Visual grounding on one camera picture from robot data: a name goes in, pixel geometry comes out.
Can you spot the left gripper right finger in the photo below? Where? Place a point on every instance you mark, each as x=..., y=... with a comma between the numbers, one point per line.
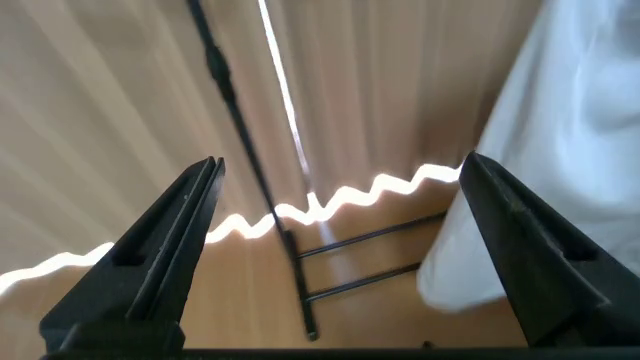
x=545, y=260

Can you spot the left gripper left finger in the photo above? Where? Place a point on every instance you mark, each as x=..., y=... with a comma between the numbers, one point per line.
x=150, y=250

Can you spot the black clothes rack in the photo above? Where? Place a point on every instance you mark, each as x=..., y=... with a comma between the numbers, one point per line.
x=300, y=280

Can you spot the white garment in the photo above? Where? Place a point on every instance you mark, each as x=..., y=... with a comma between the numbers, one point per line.
x=565, y=125

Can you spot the beige curtain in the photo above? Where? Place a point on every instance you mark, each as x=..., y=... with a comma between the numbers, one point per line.
x=115, y=100

